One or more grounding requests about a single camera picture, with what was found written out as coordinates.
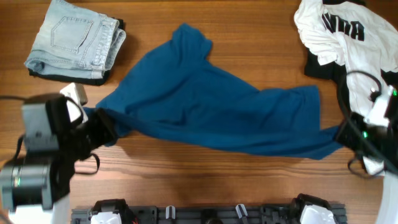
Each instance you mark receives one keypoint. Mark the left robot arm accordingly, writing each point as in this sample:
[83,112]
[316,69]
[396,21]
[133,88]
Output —
[35,188]

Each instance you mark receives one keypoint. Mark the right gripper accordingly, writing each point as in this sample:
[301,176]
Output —
[343,135]

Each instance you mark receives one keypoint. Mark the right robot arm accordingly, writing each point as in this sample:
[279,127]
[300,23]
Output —
[312,210]

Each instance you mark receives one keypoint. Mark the white jersey with black lettering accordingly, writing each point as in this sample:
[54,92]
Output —
[357,56]

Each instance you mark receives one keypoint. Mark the folded black garment under jeans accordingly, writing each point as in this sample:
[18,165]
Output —
[77,79]

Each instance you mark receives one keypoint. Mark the dark blue t-shirt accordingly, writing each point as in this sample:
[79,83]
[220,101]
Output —
[174,93]

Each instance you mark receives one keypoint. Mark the folded light blue jeans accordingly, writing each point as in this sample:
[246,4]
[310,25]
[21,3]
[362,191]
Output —
[73,40]

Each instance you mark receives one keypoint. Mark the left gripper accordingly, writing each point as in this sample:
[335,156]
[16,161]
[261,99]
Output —
[105,123]

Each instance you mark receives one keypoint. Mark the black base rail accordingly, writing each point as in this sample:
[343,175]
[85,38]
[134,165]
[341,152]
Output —
[265,214]

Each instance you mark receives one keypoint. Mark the black garment under jersey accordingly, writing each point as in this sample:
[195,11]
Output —
[326,71]

